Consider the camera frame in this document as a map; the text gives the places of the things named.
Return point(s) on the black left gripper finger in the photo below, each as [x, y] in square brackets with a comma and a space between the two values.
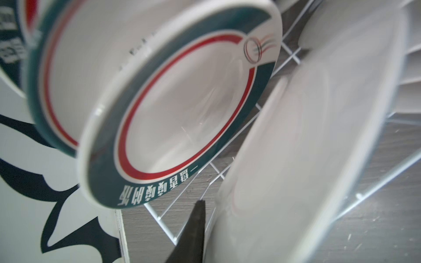
[190, 246]

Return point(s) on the plain white plate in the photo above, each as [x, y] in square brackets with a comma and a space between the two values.
[296, 157]

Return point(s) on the green red rimmed plate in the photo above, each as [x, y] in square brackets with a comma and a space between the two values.
[178, 101]

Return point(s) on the green cloud pattern plate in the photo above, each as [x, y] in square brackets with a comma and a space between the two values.
[81, 46]

